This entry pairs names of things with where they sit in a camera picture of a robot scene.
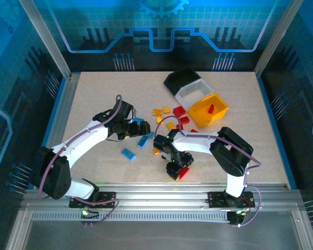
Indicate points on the yellow lego brick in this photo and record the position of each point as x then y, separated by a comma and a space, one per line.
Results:
166, 109
170, 126
157, 112
159, 119
156, 151

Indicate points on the yellow plastic bin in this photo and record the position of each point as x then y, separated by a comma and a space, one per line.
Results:
198, 115

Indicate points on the white plastic bin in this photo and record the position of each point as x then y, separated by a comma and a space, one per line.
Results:
191, 95

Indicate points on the black plastic bin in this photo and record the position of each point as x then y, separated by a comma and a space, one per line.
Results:
182, 76

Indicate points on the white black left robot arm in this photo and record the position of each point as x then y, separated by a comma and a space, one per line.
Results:
75, 145

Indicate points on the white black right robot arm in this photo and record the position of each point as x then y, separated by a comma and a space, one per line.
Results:
198, 143

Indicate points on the aluminium mounting rail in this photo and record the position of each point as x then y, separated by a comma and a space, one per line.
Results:
159, 195

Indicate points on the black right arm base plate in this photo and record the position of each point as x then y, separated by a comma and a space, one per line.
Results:
216, 199

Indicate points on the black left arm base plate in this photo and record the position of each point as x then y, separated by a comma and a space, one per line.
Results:
107, 199

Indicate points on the aluminium frame post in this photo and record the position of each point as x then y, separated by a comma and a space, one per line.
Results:
47, 39
274, 39

